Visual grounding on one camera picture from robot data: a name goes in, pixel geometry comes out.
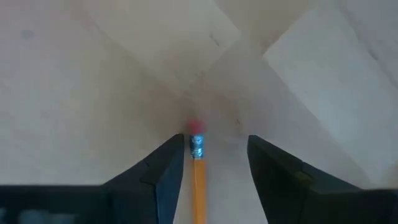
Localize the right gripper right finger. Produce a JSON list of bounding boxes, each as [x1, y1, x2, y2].
[[248, 135, 361, 224]]

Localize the yellow pencil with red eraser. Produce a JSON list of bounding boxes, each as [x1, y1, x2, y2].
[[185, 119, 208, 224]]

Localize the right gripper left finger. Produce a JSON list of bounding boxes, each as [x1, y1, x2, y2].
[[101, 133, 185, 224]]

